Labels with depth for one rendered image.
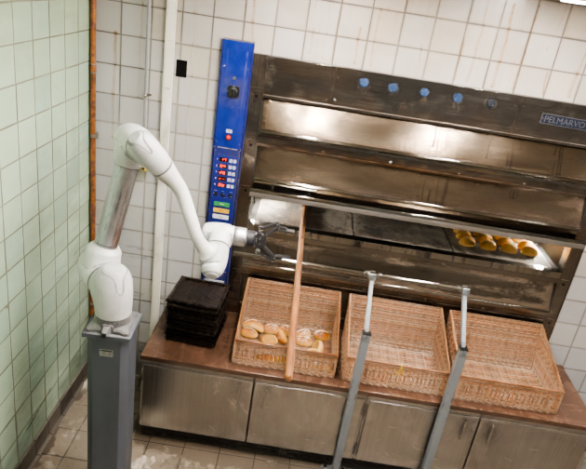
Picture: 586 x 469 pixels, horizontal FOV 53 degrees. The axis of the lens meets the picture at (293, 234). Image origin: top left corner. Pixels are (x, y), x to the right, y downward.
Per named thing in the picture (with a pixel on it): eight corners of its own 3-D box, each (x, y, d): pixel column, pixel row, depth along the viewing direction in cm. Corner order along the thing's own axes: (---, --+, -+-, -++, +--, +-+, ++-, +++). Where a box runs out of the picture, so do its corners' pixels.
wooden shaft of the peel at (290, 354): (291, 382, 207) (293, 376, 206) (283, 381, 207) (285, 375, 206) (306, 207, 364) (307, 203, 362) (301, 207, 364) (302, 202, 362)
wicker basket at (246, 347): (242, 315, 352) (246, 275, 341) (334, 329, 352) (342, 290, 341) (229, 364, 308) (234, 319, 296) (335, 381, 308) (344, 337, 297)
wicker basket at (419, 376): (339, 330, 352) (348, 291, 341) (432, 345, 352) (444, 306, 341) (340, 381, 308) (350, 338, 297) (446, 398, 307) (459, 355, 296)
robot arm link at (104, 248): (83, 297, 252) (68, 274, 268) (118, 298, 263) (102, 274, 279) (127, 127, 232) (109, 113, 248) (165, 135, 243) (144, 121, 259)
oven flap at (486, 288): (243, 263, 340) (248, 230, 338) (546, 312, 339) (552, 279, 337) (243, 264, 335) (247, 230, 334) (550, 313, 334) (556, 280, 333)
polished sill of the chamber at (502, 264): (247, 224, 337) (248, 219, 335) (555, 274, 336) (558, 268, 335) (246, 229, 331) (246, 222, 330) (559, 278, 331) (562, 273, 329)
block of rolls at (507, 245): (442, 209, 398) (444, 202, 396) (511, 221, 398) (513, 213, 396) (459, 247, 342) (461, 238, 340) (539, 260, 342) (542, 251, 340)
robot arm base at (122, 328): (81, 337, 242) (81, 325, 240) (99, 309, 262) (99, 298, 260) (125, 342, 243) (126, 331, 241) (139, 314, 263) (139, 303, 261)
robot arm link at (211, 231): (236, 234, 280) (231, 256, 272) (204, 228, 280) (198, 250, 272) (236, 220, 271) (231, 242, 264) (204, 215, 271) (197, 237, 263)
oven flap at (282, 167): (253, 179, 319) (259, 143, 317) (576, 231, 318) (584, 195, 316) (252, 179, 314) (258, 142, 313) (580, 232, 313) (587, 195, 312)
